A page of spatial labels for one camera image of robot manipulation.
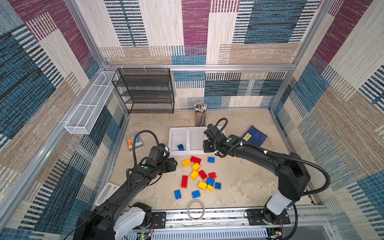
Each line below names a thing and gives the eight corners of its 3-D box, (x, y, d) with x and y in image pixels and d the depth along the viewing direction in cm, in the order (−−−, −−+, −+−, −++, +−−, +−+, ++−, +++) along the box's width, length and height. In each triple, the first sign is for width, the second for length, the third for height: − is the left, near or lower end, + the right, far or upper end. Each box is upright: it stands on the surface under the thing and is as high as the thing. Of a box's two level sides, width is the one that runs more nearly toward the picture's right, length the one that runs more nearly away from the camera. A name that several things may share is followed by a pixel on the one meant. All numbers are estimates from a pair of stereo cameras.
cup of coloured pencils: (195, 128, 112) (195, 109, 97) (195, 120, 117) (195, 101, 102) (205, 128, 112) (207, 109, 97) (204, 120, 117) (205, 101, 102)
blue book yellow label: (242, 138, 106) (242, 136, 104) (250, 126, 113) (251, 125, 111) (260, 149, 101) (261, 147, 99) (268, 136, 107) (269, 134, 105)
